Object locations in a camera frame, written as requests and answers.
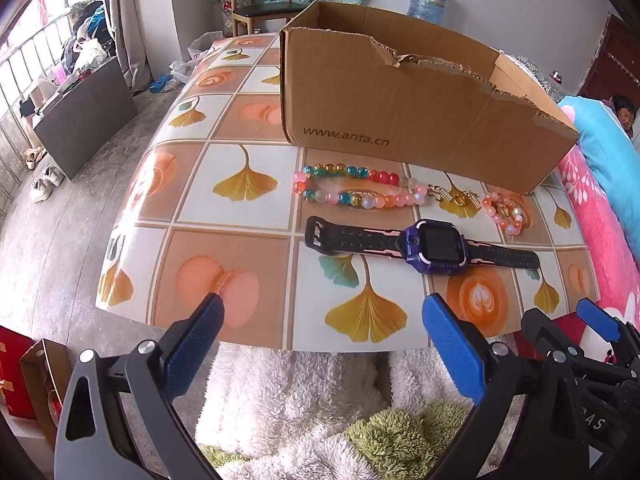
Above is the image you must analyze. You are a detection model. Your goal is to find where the grey patterned blanket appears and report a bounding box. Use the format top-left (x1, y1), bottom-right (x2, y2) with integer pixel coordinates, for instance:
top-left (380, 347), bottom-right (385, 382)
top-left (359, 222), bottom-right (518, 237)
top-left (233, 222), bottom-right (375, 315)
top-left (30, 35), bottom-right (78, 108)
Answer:
top-left (510, 55), bottom-right (566, 103)

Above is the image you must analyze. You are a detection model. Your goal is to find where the purple smartwatch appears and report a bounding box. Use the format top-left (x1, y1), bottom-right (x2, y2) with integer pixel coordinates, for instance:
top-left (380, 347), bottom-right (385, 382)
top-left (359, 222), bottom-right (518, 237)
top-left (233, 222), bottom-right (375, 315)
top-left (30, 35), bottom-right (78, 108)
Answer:
top-left (305, 215), bottom-right (542, 276)

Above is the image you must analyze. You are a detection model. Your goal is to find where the dark red door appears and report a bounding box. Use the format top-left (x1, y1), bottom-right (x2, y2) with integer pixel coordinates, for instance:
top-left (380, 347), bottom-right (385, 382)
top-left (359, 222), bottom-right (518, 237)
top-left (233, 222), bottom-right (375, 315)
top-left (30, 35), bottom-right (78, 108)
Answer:
top-left (582, 12), bottom-right (640, 106)

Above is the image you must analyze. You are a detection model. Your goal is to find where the green fluffy cloth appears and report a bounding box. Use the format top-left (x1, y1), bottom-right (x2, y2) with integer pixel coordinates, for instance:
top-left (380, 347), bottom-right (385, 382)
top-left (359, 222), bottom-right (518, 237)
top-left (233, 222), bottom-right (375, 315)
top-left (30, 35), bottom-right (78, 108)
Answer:
top-left (197, 407), bottom-right (471, 480)

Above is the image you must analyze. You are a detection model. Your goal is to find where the colourful bead necklace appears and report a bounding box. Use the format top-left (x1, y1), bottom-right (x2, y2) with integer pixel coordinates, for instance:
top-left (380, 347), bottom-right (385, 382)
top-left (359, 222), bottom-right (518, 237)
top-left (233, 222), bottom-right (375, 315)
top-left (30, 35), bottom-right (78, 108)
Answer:
top-left (293, 162), bottom-right (428, 211)

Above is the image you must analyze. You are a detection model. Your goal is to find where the grey curtain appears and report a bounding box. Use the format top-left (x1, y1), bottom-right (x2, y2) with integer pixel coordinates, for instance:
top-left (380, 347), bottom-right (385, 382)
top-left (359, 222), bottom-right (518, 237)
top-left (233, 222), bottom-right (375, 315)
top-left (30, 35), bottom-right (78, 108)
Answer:
top-left (102, 0), bottom-right (153, 91)

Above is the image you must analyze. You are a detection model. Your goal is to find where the white fluffy clothing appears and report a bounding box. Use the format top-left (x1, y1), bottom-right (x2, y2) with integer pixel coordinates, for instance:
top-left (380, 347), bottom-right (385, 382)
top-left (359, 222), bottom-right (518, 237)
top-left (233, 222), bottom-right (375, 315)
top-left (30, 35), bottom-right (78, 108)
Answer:
top-left (195, 345), bottom-right (516, 480)

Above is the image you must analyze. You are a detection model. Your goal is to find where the metal railing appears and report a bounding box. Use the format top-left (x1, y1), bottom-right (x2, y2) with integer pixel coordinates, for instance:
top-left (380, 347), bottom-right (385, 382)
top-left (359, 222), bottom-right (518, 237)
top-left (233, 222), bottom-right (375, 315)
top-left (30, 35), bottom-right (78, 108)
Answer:
top-left (0, 10), bottom-right (76, 211)

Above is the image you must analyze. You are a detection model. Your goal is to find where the white plastic bag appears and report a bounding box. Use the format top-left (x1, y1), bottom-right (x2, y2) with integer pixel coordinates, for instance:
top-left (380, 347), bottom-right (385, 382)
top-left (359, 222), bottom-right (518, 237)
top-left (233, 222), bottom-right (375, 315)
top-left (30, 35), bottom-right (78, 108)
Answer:
top-left (170, 57), bottom-right (201, 86)
top-left (187, 30), bottom-right (221, 61)

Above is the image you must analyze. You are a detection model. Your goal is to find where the pink bead bracelet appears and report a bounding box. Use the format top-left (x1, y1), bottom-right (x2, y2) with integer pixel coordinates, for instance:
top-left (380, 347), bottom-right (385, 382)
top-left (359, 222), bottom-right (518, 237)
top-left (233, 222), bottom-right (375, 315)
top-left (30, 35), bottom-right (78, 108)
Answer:
top-left (482, 192), bottom-right (526, 236)

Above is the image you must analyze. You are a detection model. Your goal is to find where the pile of clothes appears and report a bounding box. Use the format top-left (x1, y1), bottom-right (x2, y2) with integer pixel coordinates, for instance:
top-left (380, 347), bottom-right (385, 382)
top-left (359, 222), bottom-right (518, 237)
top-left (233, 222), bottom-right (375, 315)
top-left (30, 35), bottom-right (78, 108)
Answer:
top-left (60, 0), bottom-right (116, 76)

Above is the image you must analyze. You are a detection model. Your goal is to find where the blue water jug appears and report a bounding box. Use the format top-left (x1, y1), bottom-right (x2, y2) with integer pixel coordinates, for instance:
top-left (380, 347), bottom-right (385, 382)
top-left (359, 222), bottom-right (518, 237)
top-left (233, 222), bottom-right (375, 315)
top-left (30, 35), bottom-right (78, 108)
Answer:
top-left (407, 0), bottom-right (450, 25)

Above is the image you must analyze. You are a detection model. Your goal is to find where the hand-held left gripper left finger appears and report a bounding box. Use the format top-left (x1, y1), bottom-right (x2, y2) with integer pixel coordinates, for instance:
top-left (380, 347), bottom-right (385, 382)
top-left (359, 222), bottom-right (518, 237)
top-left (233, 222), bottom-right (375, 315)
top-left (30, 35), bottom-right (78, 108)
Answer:
top-left (54, 292), bottom-right (226, 480)

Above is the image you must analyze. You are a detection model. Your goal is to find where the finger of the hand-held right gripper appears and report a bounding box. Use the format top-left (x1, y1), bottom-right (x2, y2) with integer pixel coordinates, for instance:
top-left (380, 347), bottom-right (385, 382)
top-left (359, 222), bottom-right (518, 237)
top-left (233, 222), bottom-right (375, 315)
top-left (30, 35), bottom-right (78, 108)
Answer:
top-left (521, 308), bottom-right (616, 376)
top-left (575, 298), bottom-right (640, 361)

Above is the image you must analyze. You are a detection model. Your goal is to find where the pink floral blanket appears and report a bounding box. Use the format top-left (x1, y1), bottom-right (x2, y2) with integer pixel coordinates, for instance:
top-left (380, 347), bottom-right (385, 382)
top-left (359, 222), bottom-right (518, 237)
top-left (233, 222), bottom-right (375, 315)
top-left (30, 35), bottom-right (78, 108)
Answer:
top-left (557, 150), bottom-right (640, 361)

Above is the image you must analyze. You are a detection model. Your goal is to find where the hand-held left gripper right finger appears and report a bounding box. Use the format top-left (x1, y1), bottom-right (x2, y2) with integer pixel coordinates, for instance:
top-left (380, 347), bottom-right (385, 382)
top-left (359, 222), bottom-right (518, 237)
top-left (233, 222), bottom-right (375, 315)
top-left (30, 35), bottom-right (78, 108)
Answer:
top-left (421, 292), bottom-right (598, 480)

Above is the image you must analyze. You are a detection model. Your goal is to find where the small brown paper bag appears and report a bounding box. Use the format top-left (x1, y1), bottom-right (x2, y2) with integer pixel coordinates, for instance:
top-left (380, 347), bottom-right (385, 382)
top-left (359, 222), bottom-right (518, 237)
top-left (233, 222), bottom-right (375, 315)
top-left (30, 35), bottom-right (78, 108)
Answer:
top-left (20, 338), bottom-right (73, 451)

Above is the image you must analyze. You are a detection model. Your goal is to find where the light blue quilt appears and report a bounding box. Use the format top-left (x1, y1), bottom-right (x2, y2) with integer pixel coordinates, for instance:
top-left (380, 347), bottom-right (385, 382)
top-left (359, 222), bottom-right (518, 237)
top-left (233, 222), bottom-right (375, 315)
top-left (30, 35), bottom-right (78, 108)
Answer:
top-left (557, 95), bottom-right (640, 233)

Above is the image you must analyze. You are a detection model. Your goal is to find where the torn cardboard box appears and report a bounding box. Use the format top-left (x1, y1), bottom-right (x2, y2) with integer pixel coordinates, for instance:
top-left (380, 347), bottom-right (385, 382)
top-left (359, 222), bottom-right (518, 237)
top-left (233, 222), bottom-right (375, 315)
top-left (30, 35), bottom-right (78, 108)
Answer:
top-left (279, 0), bottom-right (581, 196)

